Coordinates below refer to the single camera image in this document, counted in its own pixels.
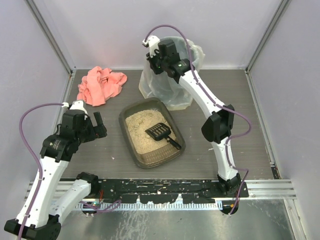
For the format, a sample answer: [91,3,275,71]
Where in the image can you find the bin with plastic liner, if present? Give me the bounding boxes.
[138,36,205,111]

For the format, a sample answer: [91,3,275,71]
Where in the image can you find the dark translucent litter box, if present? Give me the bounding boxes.
[119,97,186,169]

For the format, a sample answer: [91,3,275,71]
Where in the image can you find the black slotted litter scoop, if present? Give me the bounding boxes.
[145,122,182,150]

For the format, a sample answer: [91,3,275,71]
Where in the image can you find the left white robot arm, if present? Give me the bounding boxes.
[4,109,107,240]

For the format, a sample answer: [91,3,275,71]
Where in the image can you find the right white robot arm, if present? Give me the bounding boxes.
[142,36,242,195]

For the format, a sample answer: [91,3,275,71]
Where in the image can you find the pink crumpled cloth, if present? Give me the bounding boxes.
[76,66,128,107]

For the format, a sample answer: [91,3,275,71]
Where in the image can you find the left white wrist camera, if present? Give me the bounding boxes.
[62,100,88,120]

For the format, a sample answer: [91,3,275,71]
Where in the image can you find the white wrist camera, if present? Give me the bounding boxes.
[62,100,88,120]
[142,35,160,58]

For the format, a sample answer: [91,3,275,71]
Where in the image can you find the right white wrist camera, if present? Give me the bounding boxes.
[142,35,160,58]

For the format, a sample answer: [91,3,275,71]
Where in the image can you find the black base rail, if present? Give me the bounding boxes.
[95,178,249,205]

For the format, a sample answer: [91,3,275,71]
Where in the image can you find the left aluminium frame post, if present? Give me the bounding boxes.
[24,0,74,76]

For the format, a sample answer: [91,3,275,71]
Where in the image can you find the aluminium frame post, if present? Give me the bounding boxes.
[24,0,74,76]
[245,0,292,74]

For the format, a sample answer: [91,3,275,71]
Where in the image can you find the white slotted cable duct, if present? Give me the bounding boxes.
[74,201,224,211]

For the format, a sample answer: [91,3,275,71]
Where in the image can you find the right aluminium frame post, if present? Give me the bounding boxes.
[245,0,292,74]

